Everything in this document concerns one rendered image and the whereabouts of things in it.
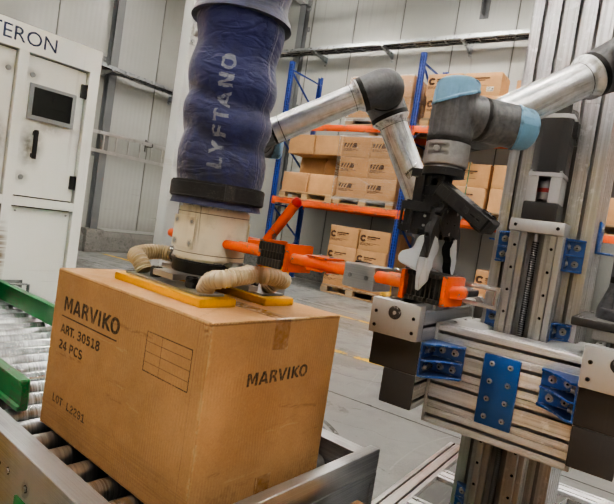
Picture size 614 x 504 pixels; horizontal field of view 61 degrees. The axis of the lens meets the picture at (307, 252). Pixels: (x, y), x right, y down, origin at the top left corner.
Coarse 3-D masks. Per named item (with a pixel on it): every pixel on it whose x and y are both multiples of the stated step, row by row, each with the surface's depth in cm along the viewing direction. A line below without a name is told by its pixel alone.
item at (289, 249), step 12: (264, 240) 111; (276, 240) 114; (264, 252) 110; (276, 252) 108; (288, 252) 106; (300, 252) 109; (312, 252) 112; (264, 264) 109; (276, 264) 106; (288, 264) 107
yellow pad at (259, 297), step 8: (184, 280) 141; (232, 288) 129; (240, 296) 126; (248, 296) 125; (256, 296) 123; (264, 296) 124; (272, 296) 126; (280, 296) 128; (264, 304) 121; (272, 304) 123; (280, 304) 125; (288, 304) 127
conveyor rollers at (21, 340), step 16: (0, 304) 257; (0, 320) 225; (16, 320) 230; (32, 320) 235; (0, 336) 201; (16, 336) 205; (32, 336) 210; (48, 336) 214; (0, 352) 184; (16, 352) 188; (32, 352) 192; (48, 352) 197; (16, 368) 172; (32, 368) 175; (32, 384) 159; (0, 400) 144; (32, 400) 150; (16, 416) 138; (32, 416) 141; (32, 432) 132; (48, 432) 129; (48, 448) 127; (64, 448) 122; (80, 464) 116; (320, 464) 137; (96, 480) 111; (112, 480) 112; (112, 496) 111; (128, 496) 106
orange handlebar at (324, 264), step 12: (228, 240) 120; (252, 240) 143; (252, 252) 114; (300, 264) 105; (312, 264) 103; (324, 264) 101; (336, 264) 99; (384, 276) 92; (396, 276) 91; (456, 288) 85
